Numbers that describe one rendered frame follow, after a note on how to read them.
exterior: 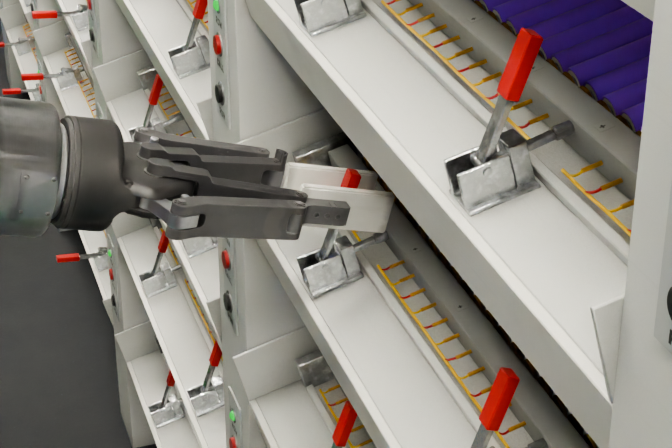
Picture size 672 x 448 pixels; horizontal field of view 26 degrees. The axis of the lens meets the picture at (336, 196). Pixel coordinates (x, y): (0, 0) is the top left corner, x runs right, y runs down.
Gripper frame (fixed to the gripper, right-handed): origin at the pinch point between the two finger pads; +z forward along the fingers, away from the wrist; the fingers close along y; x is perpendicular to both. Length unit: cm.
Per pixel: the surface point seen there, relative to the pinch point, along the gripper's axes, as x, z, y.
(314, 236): -6.2, 1.9, -6.3
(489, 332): -1.3, 5.5, 16.0
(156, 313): -46, 10, -65
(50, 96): -54, 12, -156
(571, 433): -1.3, 5.6, 27.4
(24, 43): -63, 16, -209
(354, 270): -5.2, 2.4, 0.9
